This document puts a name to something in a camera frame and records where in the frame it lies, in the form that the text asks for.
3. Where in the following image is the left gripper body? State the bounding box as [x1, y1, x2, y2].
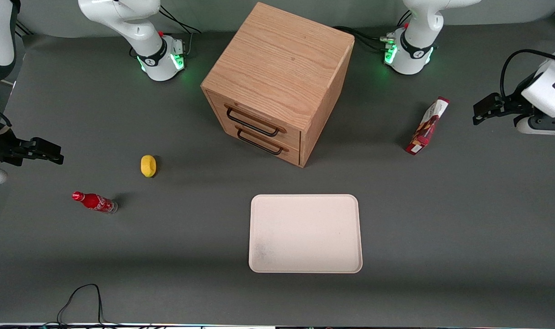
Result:
[503, 57, 555, 119]

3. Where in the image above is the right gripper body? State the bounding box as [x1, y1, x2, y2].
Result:
[0, 118, 21, 166]

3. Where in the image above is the red cookie box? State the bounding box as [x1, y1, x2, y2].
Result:
[405, 96, 450, 156]

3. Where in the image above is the beige plastic tray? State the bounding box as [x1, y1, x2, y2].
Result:
[248, 194, 364, 274]

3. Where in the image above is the red cola bottle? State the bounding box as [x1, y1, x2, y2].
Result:
[72, 191, 118, 214]

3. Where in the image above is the yellow lemon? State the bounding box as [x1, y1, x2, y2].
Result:
[140, 155, 157, 178]

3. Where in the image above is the wooden drawer cabinet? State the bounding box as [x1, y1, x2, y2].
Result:
[201, 2, 355, 168]

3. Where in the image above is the wooden drawer front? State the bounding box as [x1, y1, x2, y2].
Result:
[206, 90, 302, 148]
[222, 122, 301, 166]

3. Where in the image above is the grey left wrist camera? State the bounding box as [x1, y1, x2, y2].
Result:
[514, 114, 555, 136]

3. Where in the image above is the black looped table cable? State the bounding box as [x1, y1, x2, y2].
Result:
[42, 283, 152, 328]

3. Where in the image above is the black left base cable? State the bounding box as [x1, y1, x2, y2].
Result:
[333, 9, 412, 53]

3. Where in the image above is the black base cable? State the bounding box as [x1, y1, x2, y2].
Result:
[333, 9, 412, 53]
[159, 5, 203, 58]

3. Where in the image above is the black right base cable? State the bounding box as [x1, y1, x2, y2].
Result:
[159, 5, 203, 58]

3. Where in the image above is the black metal drawer handle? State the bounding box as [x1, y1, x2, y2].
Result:
[226, 107, 280, 138]
[237, 129, 284, 156]

